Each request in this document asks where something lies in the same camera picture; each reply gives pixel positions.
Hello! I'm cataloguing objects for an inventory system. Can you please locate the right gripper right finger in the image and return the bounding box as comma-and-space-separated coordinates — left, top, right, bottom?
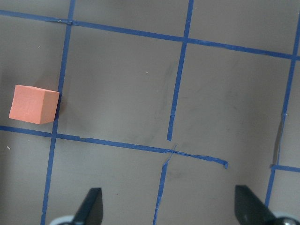
234, 185, 281, 225

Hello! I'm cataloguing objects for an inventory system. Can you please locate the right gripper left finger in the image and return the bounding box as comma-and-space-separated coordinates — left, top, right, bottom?
70, 187, 103, 225

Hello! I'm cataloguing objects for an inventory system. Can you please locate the orange foam block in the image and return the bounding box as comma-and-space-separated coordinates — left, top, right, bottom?
9, 85, 60, 125

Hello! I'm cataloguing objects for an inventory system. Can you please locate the brown paper mat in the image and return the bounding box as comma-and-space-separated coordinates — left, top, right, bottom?
0, 0, 300, 225

